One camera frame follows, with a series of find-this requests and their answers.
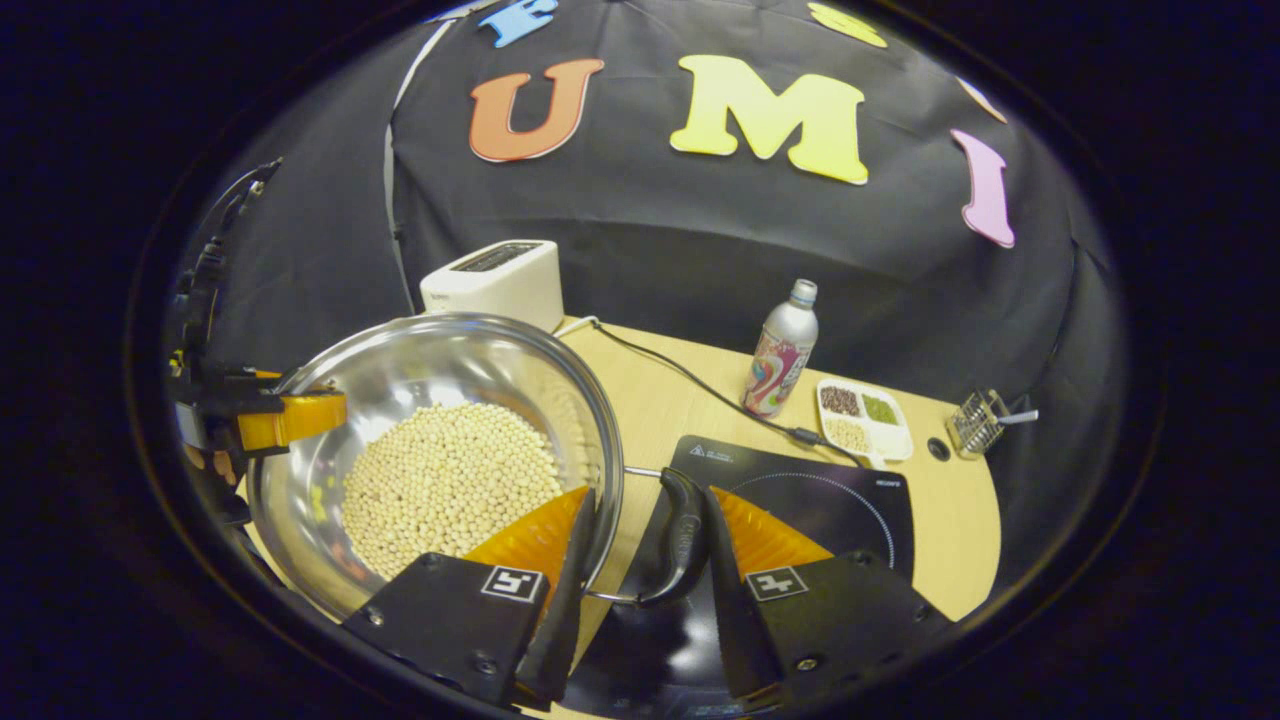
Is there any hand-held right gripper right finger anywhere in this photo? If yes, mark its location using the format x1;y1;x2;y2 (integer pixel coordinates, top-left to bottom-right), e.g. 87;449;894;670
702;485;953;703

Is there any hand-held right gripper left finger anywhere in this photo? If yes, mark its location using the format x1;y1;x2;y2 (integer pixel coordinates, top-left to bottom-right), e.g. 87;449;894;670
340;485;599;709

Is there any steel pot with black handle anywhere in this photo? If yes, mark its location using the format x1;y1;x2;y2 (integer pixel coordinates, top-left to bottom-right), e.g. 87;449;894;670
245;310;713;621

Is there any black induction cooktop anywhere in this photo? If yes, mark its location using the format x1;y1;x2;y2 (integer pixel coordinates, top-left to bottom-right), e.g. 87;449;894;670
565;433;916;720

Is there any pile of soybeans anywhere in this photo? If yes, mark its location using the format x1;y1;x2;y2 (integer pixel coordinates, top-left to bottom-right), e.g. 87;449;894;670
340;402;564;583

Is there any white divided dish of grains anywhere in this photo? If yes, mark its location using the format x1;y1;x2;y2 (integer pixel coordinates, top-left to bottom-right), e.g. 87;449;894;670
815;378;914;469

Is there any white toaster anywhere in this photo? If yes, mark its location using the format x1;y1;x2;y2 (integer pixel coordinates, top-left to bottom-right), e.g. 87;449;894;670
420;240;566;334

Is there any silver bottle with colourful label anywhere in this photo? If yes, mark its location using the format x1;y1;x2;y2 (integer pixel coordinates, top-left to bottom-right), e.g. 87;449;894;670
740;279;821;419

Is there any black power cable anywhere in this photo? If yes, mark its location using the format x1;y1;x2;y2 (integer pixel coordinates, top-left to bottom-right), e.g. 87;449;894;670
590;320;869;469

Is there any small wire basket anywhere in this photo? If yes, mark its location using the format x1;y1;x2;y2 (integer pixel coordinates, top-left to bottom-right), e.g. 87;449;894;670
945;388;1041;459

